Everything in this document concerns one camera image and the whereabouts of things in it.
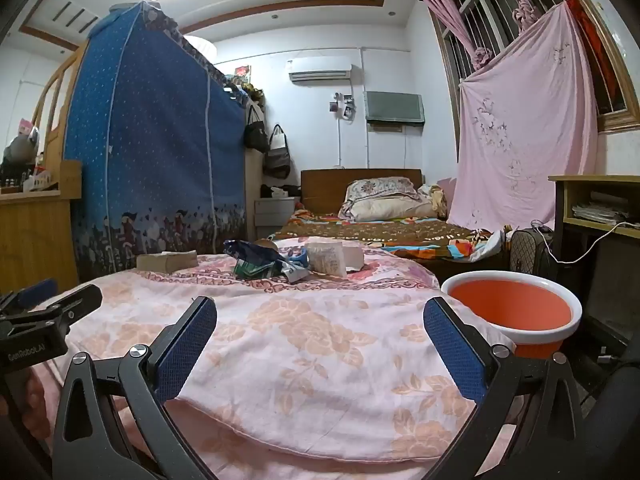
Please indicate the white wall air conditioner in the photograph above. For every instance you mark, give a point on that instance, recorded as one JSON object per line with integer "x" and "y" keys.
{"x": 320, "y": 69}

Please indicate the black items on nightstand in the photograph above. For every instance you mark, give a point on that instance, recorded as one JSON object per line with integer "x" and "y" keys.
{"x": 277, "y": 191}

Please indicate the plush toys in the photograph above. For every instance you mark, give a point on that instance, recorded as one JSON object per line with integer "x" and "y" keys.
{"x": 20, "y": 142}

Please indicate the checkered bag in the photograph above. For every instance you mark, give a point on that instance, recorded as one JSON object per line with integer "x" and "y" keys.
{"x": 530, "y": 260}

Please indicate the colourful patterned bed blanket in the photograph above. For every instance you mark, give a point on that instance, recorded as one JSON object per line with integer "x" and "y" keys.
{"x": 400, "y": 235}

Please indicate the red hanging cloth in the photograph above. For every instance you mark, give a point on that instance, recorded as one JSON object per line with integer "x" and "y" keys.
{"x": 595, "y": 45}

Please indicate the blue wrapper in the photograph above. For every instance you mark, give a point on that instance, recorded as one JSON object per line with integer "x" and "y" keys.
{"x": 299, "y": 258}

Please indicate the wooden bed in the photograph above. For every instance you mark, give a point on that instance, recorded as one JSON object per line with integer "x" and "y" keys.
{"x": 325, "y": 182}

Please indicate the yellow patterned cloth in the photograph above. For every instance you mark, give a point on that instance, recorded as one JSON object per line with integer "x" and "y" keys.
{"x": 436, "y": 200}

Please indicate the clear printed plastic packet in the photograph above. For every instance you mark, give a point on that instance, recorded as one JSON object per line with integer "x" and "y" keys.
{"x": 325, "y": 259}

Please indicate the brown cardboard box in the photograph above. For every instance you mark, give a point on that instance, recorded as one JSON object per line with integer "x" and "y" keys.
{"x": 167, "y": 261}

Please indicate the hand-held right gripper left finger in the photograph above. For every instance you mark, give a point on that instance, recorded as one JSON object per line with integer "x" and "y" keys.
{"x": 185, "y": 345}

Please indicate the stack of papers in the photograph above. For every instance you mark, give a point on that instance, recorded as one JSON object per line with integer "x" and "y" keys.
{"x": 600, "y": 210}

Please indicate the floral pillow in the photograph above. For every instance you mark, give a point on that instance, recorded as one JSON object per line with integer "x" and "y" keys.
{"x": 380, "y": 191}

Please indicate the wall socket with chargers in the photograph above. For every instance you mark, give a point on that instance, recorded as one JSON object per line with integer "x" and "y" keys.
{"x": 342, "y": 106}

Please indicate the green cloth covered appliance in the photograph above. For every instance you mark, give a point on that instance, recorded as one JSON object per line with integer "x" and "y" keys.
{"x": 394, "y": 107}

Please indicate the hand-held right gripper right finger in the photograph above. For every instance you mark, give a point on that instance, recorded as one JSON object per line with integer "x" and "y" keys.
{"x": 455, "y": 350}

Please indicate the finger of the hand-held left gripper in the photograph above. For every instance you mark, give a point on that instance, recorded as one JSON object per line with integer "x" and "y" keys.
{"x": 80, "y": 300}
{"x": 40, "y": 290}

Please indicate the orange basin with white rim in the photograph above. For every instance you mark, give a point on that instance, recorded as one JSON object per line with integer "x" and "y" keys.
{"x": 505, "y": 305}

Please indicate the beige pillow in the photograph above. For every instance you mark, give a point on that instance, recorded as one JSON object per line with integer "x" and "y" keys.
{"x": 390, "y": 208}

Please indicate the black handbag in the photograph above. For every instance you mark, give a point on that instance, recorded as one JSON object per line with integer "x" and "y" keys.
{"x": 256, "y": 135}

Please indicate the pink hanging sheet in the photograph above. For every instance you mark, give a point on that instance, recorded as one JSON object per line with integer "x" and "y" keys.
{"x": 525, "y": 135}

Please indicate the wooden dresser with mirror frame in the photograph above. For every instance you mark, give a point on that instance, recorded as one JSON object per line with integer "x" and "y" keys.
{"x": 35, "y": 230}

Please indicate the grey handbag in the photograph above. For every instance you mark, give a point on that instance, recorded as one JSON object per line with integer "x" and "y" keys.
{"x": 277, "y": 157}

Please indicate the white nightstand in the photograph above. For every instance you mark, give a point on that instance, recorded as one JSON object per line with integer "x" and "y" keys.
{"x": 272, "y": 215}

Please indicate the blue fabric wardrobe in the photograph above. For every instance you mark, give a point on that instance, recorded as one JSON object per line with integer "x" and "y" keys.
{"x": 150, "y": 135}

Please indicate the wooden barred window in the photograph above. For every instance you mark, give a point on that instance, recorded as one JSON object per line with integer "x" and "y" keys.
{"x": 617, "y": 60}

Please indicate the pink floral tablecloth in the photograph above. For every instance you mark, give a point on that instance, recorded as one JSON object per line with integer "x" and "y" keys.
{"x": 310, "y": 350}

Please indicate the clutter atop cabinet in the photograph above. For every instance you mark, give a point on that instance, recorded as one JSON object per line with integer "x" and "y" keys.
{"x": 242, "y": 85}

